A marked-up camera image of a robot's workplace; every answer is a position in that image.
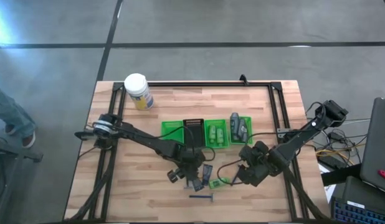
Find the black stand leg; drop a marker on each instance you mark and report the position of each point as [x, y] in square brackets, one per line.
[21, 154]

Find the white wipes canister yellow label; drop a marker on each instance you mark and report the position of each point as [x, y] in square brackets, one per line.
[139, 93]

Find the person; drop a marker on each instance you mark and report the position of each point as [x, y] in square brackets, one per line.
[12, 115]

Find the black keyboard blue keys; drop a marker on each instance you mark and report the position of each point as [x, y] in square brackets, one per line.
[357, 214]

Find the dark grey laptop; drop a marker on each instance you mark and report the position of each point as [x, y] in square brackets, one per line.
[377, 143]

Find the black aluminium table frame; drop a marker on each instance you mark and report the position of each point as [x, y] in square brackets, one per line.
[192, 84]

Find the black plastic basket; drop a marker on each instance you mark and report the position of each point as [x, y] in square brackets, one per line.
[195, 133]

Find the green plastic basket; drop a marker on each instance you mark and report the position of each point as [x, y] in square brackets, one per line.
[172, 132]
[250, 124]
[226, 133]

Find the black flat bar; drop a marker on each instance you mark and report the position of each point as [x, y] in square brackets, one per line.
[339, 175]

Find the black power adapter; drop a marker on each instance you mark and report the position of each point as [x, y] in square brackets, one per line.
[336, 136]

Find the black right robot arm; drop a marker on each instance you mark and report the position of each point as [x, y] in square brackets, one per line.
[298, 140]

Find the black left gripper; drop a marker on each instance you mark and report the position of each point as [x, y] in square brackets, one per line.
[187, 161]

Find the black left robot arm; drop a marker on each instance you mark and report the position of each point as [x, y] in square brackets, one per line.
[142, 138]

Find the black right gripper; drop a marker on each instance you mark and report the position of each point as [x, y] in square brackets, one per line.
[258, 161]

